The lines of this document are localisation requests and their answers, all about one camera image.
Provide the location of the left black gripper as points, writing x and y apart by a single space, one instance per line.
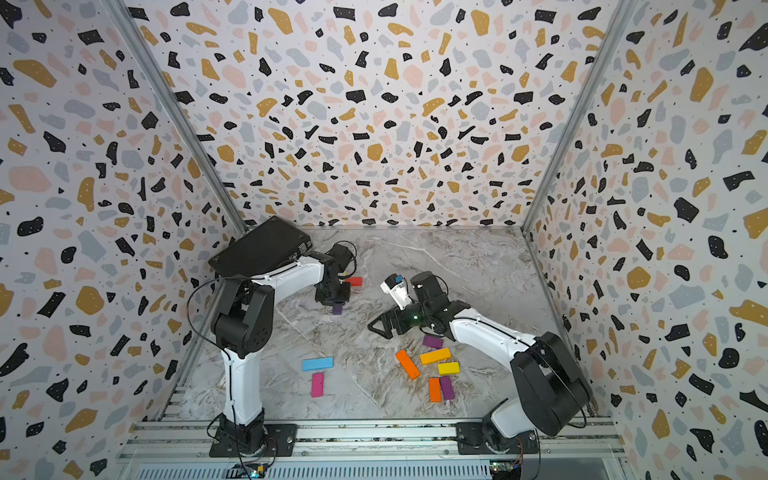
322 298

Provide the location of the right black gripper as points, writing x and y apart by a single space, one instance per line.
386 318

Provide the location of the magenta block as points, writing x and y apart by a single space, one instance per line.
317 385

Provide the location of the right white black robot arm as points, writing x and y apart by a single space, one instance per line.
551 388

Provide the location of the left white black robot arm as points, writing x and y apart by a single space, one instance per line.
244 325

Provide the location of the orange long block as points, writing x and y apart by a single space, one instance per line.
407 364

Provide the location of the purple block top right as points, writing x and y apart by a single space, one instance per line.
433 342

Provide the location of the amber long block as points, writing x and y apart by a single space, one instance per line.
435 356

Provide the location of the black flat case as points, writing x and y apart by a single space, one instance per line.
267 247

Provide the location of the light blue long block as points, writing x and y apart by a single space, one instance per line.
317 364

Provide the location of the yellow short block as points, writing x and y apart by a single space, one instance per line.
449 368

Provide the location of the orange short block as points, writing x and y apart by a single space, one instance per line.
435 392

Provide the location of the purple block bottom right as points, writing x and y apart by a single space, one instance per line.
447 388

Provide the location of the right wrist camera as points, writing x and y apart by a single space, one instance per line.
395 285

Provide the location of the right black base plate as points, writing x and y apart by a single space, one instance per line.
476 438

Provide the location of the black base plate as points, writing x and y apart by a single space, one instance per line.
260 441
476 438

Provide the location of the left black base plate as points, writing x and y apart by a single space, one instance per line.
260 441

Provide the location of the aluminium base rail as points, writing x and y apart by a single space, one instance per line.
373 449

